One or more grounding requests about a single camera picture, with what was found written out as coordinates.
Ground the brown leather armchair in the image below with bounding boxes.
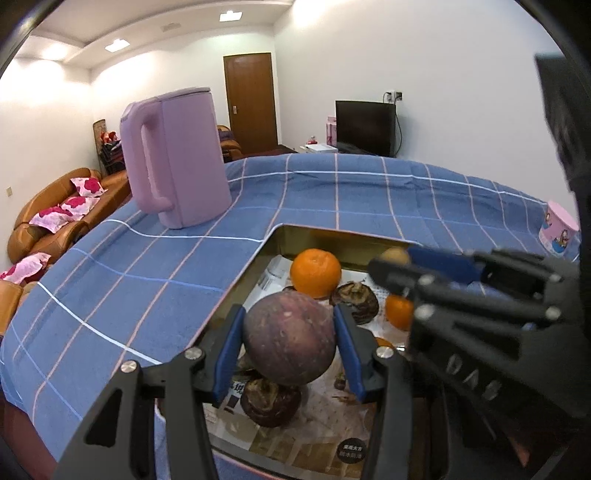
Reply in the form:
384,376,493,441
217,124,243,162

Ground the black television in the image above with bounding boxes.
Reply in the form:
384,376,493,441
335,100,398,158

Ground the purple electric kettle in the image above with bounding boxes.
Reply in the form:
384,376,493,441
119,88,233,229

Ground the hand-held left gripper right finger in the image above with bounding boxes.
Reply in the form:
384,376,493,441
333,303,413,480

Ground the small pink floral pillow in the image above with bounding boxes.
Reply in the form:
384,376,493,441
70,176,103,197

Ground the brown wooden door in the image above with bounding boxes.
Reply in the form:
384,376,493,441
223,52,280,155

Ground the dark brown water chestnut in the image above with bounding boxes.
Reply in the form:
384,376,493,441
330,281,380,325
240,377,303,428

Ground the small greenish brown fruit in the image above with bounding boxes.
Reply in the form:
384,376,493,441
381,246,411,266

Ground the blue checked tablecloth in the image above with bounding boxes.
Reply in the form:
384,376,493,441
0,154,578,480

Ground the long pink floral pillow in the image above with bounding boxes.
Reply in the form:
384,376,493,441
30,196,88,229

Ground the purple round passion fruit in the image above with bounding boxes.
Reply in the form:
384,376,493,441
242,292,336,386

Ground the pink metal tin box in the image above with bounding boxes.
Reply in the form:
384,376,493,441
154,224,444,480

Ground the rack with clothes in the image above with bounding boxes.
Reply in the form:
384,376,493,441
92,119,125,176

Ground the printed paper leaflet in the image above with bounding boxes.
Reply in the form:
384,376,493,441
205,256,411,472

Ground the pink cartoon cup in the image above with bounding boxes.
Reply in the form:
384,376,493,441
539,200,580,257

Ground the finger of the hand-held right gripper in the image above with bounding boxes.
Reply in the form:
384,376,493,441
406,246,564,289
368,257,561,324

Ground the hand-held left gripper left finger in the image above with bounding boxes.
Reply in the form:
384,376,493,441
53,305,247,480

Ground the large orange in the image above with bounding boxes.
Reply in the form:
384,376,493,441
290,248,342,299

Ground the long brown leather sofa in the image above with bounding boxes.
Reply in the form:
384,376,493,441
7,167,132,264

